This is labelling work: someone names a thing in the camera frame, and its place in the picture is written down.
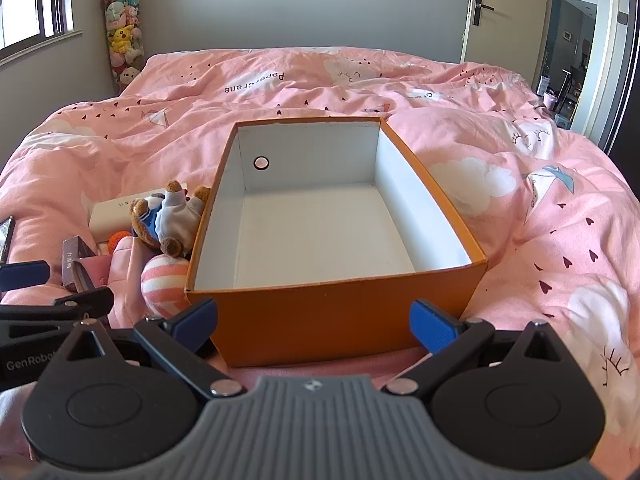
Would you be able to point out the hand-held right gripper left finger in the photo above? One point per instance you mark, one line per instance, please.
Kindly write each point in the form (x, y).
(197, 320)

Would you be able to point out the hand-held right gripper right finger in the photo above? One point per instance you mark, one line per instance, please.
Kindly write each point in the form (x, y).
(432, 325)

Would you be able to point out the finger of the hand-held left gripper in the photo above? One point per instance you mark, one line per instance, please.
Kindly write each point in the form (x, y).
(75, 306)
(25, 275)

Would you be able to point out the white plush pink striped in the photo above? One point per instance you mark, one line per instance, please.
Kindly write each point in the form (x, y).
(162, 280)

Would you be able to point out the pink pouch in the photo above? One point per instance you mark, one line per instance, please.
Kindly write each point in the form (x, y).
(125, 280)

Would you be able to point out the orange knitted ball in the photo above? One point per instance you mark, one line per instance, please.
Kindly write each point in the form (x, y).
(120, 241)

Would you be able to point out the brown plush bear blue outfit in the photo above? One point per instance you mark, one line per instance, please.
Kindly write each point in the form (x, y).
(175, 215)

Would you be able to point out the orange cardboard box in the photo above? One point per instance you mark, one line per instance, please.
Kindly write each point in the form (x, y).
(325, 320)

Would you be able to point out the black phone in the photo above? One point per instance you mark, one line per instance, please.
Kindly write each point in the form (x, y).
(6, 240)

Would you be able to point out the white rectangular box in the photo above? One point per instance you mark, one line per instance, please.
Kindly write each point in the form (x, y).
(112, 215)

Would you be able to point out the pink printed blanket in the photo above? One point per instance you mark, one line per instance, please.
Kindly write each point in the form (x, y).
(450, 110)

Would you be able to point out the hanging plush toy organiser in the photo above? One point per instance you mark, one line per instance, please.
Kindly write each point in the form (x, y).
(122, 35)

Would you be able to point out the window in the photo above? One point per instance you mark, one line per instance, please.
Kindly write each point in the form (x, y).
(25, 10)

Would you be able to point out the white door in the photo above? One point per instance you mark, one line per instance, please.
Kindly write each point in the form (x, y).
(510, 10)

